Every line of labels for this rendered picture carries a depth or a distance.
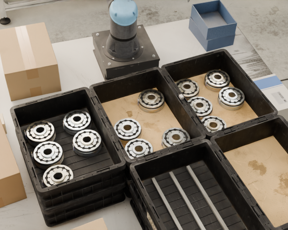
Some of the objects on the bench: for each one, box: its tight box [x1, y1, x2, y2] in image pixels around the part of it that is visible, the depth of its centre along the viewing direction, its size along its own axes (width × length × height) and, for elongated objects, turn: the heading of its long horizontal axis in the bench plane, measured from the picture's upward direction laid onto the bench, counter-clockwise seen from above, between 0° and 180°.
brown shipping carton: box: [0, 22, 62, 101], centre depth 213 cm, size 30×22×16 cm
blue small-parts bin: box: [188, 16, 235, 52], centre depth 239 cm, size 20×15×7 cm
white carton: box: [252, 73, 288, 121], centre depth 206 cm, size 20×12×9 cm, turn 19°
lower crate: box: [15, 130, 126, 227], centre depth 178 cm, size 40×30×12 cm
